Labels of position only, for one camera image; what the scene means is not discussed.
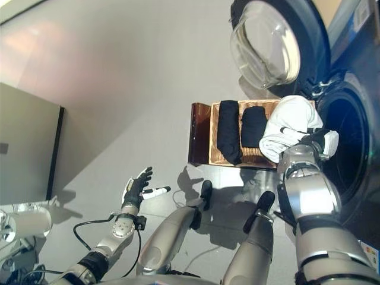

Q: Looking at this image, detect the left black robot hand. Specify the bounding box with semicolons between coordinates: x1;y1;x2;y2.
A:
121;166;172;210

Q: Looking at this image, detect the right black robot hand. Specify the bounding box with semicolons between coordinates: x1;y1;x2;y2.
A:
280;126;340;162

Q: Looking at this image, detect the white garment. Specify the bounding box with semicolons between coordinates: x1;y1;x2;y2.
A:
258;95;324;164

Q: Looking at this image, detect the short black garment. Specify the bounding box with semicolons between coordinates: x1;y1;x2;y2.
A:
239;106;268;149

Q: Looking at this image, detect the long black garment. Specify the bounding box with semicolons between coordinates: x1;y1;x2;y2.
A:
216;100;243;166

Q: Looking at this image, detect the grey front-load washing machine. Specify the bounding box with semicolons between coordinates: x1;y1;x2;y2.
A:
296;0;380;268

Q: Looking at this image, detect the round glass washing machine door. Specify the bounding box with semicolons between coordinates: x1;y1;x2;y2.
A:
229;0;332;99

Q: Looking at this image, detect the left silver robot leg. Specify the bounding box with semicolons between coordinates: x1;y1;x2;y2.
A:
135;179;213;276

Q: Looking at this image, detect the silver robot leg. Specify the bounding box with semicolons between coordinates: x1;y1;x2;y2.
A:
135;179;213;276
222;190;277;285

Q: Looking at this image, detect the rectangular wicker laundry basket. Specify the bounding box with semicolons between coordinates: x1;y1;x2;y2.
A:
208;99;316;170

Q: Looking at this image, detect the brown acrylic stool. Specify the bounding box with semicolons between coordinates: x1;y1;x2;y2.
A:
187;102;215;166

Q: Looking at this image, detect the grey robot torso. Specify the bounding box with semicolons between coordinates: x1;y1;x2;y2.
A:
97;273;227;285

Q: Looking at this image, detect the grey cabinet with dark edge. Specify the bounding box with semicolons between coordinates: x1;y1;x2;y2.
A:
0;82;65;206

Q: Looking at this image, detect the right silver robot leg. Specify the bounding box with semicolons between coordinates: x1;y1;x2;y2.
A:
222;190;277;285

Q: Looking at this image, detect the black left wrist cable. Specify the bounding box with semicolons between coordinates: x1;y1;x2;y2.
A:
72;217;142;278

